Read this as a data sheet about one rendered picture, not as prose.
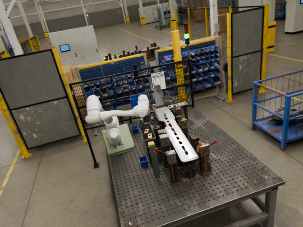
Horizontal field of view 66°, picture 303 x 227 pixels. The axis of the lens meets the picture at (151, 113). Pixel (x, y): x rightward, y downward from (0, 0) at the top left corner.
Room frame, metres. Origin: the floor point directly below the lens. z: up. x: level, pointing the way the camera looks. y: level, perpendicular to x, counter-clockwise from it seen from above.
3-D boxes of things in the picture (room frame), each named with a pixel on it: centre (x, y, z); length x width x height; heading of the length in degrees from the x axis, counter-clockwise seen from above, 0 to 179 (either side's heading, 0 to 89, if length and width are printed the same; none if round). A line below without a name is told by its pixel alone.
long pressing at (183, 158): (2.54, -0.23, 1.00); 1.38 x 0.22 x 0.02; 7
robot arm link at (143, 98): (2.17, 0.06, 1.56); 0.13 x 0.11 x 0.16; 173
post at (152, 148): (2.04, 0.06, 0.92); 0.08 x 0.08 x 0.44; 7
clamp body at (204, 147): (2.00, -0.47, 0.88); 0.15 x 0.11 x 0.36; 97
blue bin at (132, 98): (3.43, 0.14, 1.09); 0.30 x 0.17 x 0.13; 91
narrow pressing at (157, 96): (3.29, -0.15, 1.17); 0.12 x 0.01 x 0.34; 97
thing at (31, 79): (4.31, 2.09, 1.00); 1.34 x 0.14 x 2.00; 101
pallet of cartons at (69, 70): (7.21, 2.16, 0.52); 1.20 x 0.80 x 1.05; 8
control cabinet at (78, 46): (9.38, 2.39, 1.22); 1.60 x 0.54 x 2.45; 101
